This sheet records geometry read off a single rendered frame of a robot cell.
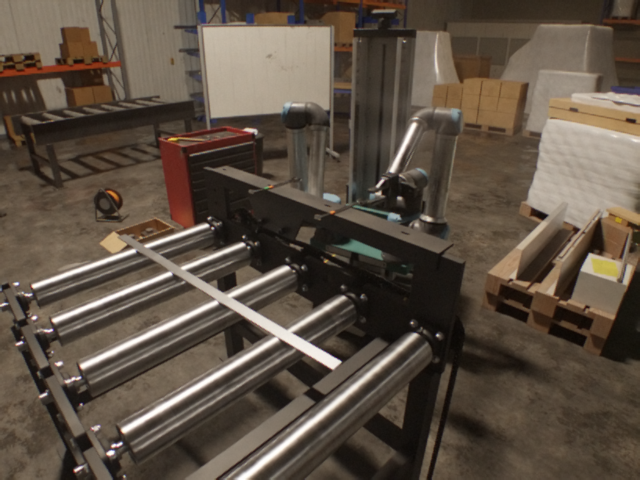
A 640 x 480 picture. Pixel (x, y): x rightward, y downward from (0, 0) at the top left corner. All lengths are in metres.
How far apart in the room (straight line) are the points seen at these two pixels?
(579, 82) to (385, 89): 7.10
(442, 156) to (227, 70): 4.30
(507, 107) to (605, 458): 7.85
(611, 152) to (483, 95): 5.61
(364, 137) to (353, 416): 1.75
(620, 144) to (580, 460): 2.75
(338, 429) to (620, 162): 3.64
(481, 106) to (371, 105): 7.28
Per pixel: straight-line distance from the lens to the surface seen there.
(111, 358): 1.31
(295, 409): 1.22
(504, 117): 9.48
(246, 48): 6.04
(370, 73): 2.41
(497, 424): 2.35
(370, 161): 2.48
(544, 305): 2.94
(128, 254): 1.87
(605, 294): 2.87
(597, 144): 4.33
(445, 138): 2.15
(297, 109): 2.24
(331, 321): 1.34
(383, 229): 1.30
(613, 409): 2.71
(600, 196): 4.38
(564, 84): 9.27
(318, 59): 6.34
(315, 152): 2.20
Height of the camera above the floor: 1.70
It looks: 26 degrees down
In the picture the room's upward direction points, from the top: straight up
